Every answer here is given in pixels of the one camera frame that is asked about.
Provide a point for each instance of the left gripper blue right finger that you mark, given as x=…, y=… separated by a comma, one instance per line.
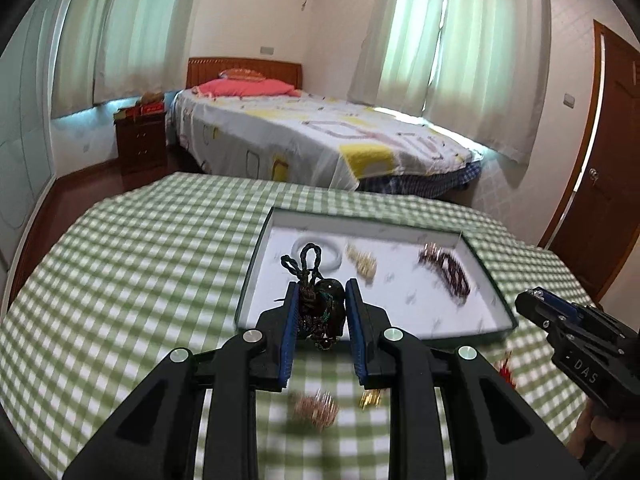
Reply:
x=356, y=338

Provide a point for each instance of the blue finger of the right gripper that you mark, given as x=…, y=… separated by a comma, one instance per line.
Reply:
x=531, y=308
x=558, y=305

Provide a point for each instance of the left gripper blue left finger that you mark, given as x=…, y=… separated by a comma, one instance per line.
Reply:
x=289, y=333

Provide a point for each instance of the large red knot gold ingot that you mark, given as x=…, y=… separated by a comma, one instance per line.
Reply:
x=504, y=370

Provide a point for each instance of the pale jade bangle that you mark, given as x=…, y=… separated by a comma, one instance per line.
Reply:
x=331, y=253

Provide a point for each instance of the small red knot gold charm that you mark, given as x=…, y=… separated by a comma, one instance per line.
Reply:
x=371, y=398

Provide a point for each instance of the person's right hand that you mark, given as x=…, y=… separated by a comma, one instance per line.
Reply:
x=591, y=424

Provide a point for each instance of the dark green tray box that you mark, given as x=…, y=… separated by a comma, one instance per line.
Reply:
x=384, y=259

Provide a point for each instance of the pink rhinestone flower brooch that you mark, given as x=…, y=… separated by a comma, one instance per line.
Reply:
x=319, y=410

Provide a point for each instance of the brown wooden door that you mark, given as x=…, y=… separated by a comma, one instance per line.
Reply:
x=596, y=225

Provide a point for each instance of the green white checkered tablecloth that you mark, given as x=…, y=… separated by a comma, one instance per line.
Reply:
x=162, y=267

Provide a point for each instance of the bed with patterned sheet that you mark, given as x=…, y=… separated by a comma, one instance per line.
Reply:
x=318, y=141

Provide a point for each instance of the dark wooden nightstand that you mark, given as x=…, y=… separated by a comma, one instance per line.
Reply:
x=141, y=141

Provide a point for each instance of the pink pillow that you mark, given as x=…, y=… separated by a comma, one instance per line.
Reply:
x=221, y=88

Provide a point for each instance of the orange patterned cushion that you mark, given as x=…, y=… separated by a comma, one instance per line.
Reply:
x=242, y=75

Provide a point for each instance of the red boxes on nightstand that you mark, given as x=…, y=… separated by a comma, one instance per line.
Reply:
x=149, y=104

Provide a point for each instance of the wooden headboard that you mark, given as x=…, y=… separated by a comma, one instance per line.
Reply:
x=206, y=68

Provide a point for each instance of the right white curtains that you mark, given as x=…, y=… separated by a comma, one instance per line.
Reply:
x=478, y=68

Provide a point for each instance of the white curtains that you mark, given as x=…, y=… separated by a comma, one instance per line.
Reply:
x=478, y=68
x=115, y=49

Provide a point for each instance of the left white curtains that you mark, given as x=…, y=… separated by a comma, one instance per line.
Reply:
x=115, y=49

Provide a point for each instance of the frosted glass wardrobe doors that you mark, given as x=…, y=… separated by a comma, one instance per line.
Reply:
x=25, y=163

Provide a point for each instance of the wall light switch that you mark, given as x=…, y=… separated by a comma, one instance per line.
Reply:
x=569, y=100

